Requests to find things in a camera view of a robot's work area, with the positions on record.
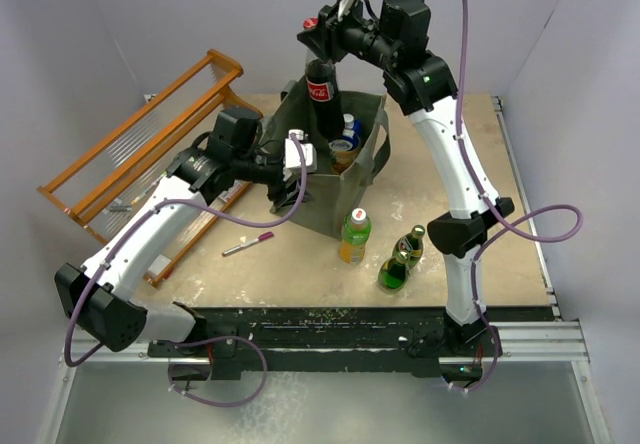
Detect orange wooden rack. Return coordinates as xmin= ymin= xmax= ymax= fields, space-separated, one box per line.
xmin=36 ymin=48 xmax=264 ymax=288

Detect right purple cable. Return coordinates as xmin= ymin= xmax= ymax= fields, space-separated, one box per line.
xmin=344 ymin=0 xmax=585 ymax=393

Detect aluminium frame rail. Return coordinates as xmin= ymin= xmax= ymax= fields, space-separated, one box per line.
xmin=41 ymin=307 xmax=612 ymax=443

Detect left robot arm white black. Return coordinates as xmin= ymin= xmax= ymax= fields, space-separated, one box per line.
xmin=54 ymin=106 xmax=285 ymax=356

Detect small red white box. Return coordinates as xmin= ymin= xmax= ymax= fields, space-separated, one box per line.
xmin=218 ymin=181 xmax=247 ymax=203

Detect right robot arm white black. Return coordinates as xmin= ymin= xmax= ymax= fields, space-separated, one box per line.
xmin=297 ymin=0 xmax=514 ymax=355

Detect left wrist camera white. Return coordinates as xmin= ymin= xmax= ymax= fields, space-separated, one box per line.
xmin=284 ymin=129 xmax=318 ymax=178

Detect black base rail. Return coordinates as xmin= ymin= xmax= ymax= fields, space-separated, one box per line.
xmin=148 ymin=306 xmax=553 ymax=380

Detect green glass bottle rear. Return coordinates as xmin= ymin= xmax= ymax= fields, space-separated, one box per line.
xmin=393 ymin=224 xmax=426 ymax=269

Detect green tea plastic bottle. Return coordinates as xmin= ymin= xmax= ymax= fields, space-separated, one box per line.
xmin=339 ymin=208 xmax=372 ymax=264

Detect green glass bottle front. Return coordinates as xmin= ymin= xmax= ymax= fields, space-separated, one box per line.
xmin=377 ymin=250 xmax=410 ymax=292

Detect pink white marker pen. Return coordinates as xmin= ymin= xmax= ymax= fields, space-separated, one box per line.
xmin=221 ymin=231 xmax=274 ymax=257

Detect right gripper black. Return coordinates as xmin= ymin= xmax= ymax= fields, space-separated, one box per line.
xmin=299 ymin=0 xmax=399 ymax=70

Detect green canvas bag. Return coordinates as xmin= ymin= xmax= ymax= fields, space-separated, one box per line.
xmin=263 ymin=78 xmax=391 ymax=239

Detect blue yellow juice carton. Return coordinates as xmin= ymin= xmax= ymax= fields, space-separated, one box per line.
xmin=329 ymin=113 xmax=362 ymax=174

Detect cola glass bottle red cap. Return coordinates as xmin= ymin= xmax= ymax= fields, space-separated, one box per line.
xmin=302 ymin=15 xmax=344 ymax=141

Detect green glass bottle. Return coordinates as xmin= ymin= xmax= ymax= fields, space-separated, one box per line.
xmin=377 ymin=250 xmax=410 ymax=292
xmin=393 ymin=224 xmax=426 ymax=269

